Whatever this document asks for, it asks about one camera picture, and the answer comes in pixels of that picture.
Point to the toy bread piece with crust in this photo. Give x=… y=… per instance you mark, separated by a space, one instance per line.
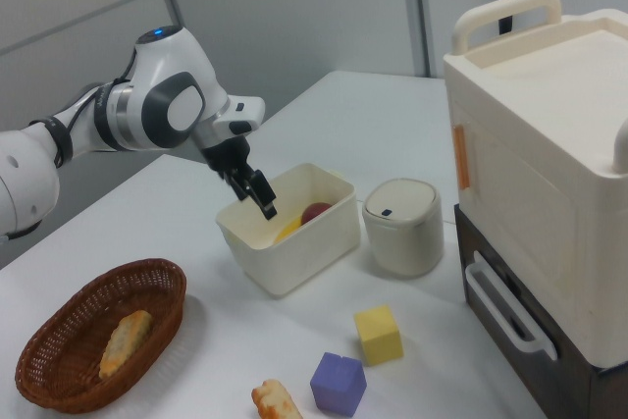
x=275 y=399

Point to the dark brown drawer base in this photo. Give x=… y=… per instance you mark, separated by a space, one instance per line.
x=574 y=389

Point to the toy bread loaf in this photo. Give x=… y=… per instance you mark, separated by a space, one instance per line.
x=125 y=340

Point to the red toy apple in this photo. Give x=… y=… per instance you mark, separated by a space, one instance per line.
x=315 y=213

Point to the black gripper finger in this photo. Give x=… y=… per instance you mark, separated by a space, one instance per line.
x=264 y=198
x=239 y=186

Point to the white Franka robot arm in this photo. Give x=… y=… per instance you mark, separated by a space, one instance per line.
x=167 y=80

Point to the brown woven wicker basket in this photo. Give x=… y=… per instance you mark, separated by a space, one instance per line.
x=68 y=340

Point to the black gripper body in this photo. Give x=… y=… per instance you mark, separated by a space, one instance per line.
x=225 y=156

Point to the yellow toy fruit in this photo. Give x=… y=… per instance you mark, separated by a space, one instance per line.
x=288 y=231

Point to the small cream lidded bin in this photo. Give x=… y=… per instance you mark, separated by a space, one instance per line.
x=402 y=237

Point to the white rectangular plastic container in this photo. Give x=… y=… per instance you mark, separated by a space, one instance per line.
x=304 y=262

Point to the purple foam cube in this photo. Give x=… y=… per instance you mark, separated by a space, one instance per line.
x=338 y=382

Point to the yellow foam cube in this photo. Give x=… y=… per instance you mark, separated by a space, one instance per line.
x=379 y=335

